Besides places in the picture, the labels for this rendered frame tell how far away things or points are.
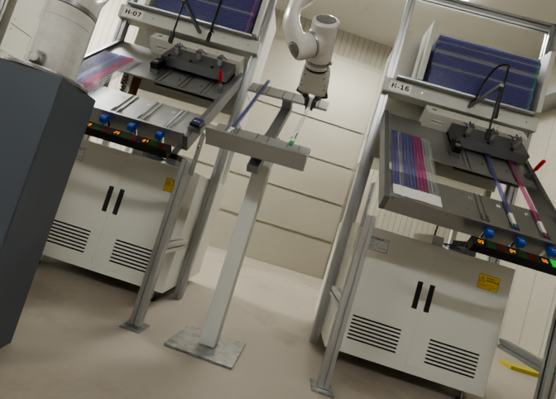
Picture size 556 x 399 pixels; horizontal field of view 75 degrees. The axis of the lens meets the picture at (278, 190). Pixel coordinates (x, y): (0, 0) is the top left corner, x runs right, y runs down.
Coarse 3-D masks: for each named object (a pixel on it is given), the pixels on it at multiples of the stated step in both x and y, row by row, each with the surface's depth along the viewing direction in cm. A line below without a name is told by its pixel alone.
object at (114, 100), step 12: (96, 96) 145; (108, 96) 147; (120, 96) 149; (132, 96) 151; (108, 108) 140; (120, 108) 140; (132, 108) 143; (144, 108) 145; (156, 108) 146; (168, 108) 149; (156, 120) 140; (168, 120) 142; (180, 120) 144
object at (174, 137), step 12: (96, 108) 135; (96, 120) 138; (120, 120) 136; (132, 120) 134; (144, 120) 135; (132, 132) 138; (144, 132) 137; (168, 132) 134; (180, 132) 133; (168, 144) 137; (180, 144) 136
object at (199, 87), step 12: (120, 48) 186; (132, 48) 189; (144, 48) 191; (144, 60) 180; (132, 72) 168; (144, 72) 170; (168, 72) 175; (180, 72) 177; (156, 84) 172; (168, 84) 166; (180, 84) 167; (192, 84) 170; (204, 84) 172; (216, 84) 174; (228, 84) 177; (204, 96) 165; (216, 96) 165
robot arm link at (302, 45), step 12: (300, 0) 107; (312, 0) 112; (288, 12) 108; (288, 24) 108; (300, 24) 107; (288, 36) 109; (300, 36) 107; (312, 36) 109; (300, 48) 108; (312, 48) 109
